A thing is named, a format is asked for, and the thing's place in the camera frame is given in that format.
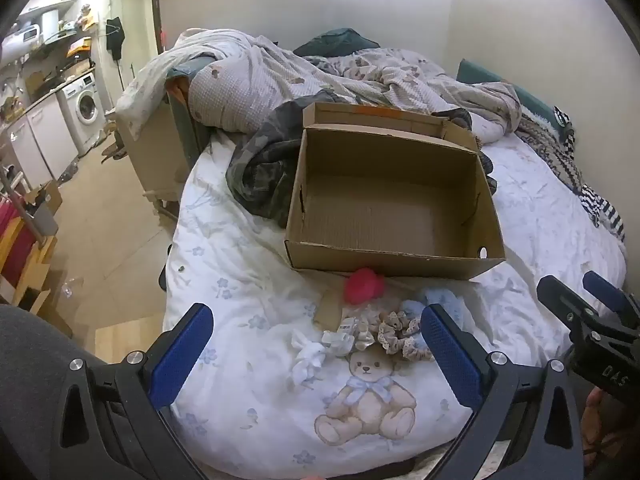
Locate beige lace scrunchie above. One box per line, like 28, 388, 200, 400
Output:
377, 310, 423, 341
380, 330, 436, 361

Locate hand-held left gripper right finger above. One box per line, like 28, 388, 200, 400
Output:
422, 304, 583, 480

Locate black hanging garment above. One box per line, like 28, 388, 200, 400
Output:
105, 16, 126, 61

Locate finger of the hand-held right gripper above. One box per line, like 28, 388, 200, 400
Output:
537, 275, 601, 333
582, 271, 640, 318

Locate white microwave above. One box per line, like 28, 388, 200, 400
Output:
2, 25, 42, 56

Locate brown cardboard carton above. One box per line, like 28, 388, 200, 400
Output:
27, 180, 63, 216

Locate grey waffle quilt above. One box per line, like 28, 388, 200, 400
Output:
115, 27, 523, 143

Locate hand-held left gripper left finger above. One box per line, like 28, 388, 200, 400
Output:
55, 303, 215, 480

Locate blue fluffy scrunchie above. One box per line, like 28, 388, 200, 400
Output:
400, 287, 473, 333

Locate red bag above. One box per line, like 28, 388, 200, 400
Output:
0, 200, 36, 286

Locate clear plastic packet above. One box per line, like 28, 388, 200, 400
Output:
321, 317, 357, 358

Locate cardboard box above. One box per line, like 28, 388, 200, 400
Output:
284, 101, 507, 281

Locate dark door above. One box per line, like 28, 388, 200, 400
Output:
150, 0, 166, 56

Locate teal cushion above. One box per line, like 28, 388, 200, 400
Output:
456, 59, 566, 126

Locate white teddy print duvet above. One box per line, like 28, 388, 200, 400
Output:
162, 130, 628, 476

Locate white water heater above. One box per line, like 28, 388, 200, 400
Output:
39, 10, 60, 43

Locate wooden rack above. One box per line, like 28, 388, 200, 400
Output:
0, 237, 58, 311

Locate dark teal pillow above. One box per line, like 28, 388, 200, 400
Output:
292, 27, 381, 58

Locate person's right hand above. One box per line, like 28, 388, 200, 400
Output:
582, 387, 640, 466

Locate light wooden board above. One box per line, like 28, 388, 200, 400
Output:
95, 312, 166, 366

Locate white washing machine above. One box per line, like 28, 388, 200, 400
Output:
60, 72, 107, 153

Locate white cloth bow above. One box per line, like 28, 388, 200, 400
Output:
291, 330, 326, 383

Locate beige wooden bed frame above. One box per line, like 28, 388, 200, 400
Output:
117, 105, 211, 221

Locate small cardboard piece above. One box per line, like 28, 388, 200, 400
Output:
315, 287, 351, 331

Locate white kitchen cabinets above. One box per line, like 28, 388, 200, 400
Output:
0, 92, 80, 183

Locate pink round puff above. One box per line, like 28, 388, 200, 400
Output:
342, 267, 386, 306

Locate patterned knit blanket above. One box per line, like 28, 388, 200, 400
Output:
515, 110, 596, 196

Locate cream scrunchie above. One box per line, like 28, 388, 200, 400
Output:
350, 317, 377, 348

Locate black white striped cloth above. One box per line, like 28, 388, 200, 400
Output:
580, 185, 626, 241

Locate camouflage garment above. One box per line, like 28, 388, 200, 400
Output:
226, 91, 496, 228

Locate black white checkered cloth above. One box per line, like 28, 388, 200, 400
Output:
552, 105, 576, 151

